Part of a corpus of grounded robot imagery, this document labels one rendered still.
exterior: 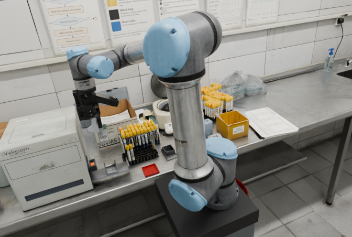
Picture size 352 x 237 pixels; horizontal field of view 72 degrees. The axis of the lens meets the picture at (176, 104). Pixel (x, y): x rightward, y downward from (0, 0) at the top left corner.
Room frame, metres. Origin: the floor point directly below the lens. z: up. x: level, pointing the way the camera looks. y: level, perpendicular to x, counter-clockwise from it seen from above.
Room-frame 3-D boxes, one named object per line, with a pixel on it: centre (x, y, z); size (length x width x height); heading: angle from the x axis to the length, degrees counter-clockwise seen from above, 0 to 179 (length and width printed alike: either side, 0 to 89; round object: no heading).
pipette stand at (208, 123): (1.15, -0.14, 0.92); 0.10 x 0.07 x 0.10; 117
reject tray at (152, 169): (0.91, 0.15, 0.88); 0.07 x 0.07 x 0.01; 20
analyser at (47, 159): (0.90, 0.55, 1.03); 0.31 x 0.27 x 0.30; 110
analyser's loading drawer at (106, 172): (0.88, 0.34, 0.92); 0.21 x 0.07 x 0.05; 110
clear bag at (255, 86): (1.74, -0.60, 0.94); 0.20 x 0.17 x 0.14; 91
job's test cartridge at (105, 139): (0.89, 0.32, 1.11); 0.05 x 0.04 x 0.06; 19
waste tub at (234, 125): (1.18, -0.30, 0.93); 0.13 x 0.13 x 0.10; 18
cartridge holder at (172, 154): (1.03, 0.06, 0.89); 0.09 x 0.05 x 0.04; 22
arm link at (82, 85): (0.88, 0.34, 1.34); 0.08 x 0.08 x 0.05
